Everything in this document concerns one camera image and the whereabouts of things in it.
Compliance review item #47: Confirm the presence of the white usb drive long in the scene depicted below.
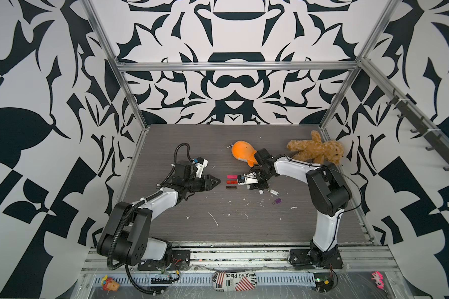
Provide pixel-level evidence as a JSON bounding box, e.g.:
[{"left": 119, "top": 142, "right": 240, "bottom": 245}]
[{"left": 269, "top": 189, "right": 279, "bottom": 196}]

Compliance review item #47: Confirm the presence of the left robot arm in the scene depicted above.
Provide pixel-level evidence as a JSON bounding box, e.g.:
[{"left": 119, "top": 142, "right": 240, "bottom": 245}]
[{"left": 96, "top": 143, "right": 221, "bottom": 270}]

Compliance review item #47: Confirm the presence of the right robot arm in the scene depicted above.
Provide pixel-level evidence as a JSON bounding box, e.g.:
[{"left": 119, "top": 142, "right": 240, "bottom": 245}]
[{"left": 238, "top": 149, "right": 352, "bottom": 259}]

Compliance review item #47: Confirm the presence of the orange plush whale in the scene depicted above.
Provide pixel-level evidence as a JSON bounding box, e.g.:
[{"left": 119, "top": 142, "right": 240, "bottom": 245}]
[{"left": 231, "top": 141, "right": 259, "bottom": 167}]

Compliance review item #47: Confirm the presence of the brown teddy bear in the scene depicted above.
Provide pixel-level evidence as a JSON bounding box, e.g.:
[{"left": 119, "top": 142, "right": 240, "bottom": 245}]
[{"left": 286, "top": 130, "right": 344, "bottom": 165}]

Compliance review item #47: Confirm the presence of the small electronics board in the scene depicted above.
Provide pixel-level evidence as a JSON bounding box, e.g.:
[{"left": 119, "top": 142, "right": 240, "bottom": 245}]
[{"left": 313, "top": 271, "right": 339, "bottom": 294}]

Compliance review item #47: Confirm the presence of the red yellow toy figure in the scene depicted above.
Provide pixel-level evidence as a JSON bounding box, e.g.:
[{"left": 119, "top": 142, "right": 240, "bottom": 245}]
[{"left": 101, "top": 275, "right": 120, "bottom": 292}]

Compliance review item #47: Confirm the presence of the pink toy figure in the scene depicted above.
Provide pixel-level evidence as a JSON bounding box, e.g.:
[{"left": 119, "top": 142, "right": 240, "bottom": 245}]
[{"left": 371, "top": 271, "right": 384, "bottom": 290}]

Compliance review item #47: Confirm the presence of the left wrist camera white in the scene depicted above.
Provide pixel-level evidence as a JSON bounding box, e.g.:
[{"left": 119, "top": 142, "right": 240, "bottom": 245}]
[{"left": 193, "top": 157, "right": 208, "bottom": 178}]

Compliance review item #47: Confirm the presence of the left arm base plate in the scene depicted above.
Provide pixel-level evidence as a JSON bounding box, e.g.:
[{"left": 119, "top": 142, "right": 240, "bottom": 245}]
[{"left": 137, "top": 249, "right": 191, "bottom": 271}]

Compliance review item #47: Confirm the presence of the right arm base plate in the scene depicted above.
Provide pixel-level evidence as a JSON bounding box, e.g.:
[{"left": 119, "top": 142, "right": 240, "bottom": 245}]
[{"left": 289, "top": 247, "right": 344, "bottom": 270}]

